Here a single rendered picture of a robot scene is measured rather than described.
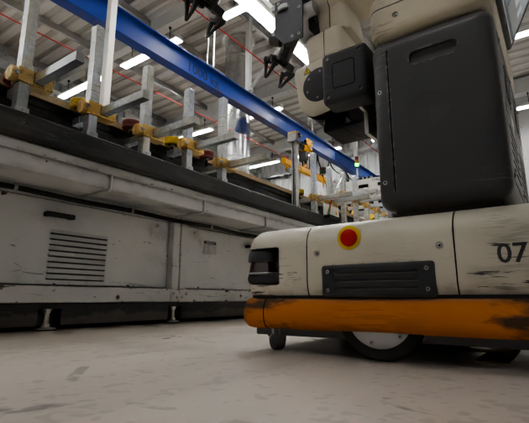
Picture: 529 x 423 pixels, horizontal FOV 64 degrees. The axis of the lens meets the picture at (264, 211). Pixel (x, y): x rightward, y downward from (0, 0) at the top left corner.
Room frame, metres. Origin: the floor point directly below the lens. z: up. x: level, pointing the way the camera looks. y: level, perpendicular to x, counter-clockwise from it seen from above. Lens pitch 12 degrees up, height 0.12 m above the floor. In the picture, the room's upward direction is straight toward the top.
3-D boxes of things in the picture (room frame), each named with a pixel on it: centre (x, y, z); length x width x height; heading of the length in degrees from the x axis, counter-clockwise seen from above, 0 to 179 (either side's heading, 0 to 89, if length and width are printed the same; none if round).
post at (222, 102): (2.08, 0.22, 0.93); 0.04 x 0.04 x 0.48; 55
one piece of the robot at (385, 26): (1.03, -0.47, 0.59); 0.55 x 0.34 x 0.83; 145
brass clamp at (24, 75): (1.28, 0.78, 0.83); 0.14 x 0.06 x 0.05; 145
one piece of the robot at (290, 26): (1.25, -0.16, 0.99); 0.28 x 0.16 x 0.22; 145
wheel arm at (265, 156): (2.09, 0.16, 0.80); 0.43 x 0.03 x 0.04; 55
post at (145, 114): (1.67, 0.51, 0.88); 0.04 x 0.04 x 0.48; 55
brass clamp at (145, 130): (1.69, 0.50, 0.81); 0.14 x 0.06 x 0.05; 145
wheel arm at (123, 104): (1.47, 0.59, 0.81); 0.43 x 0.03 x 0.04; 55
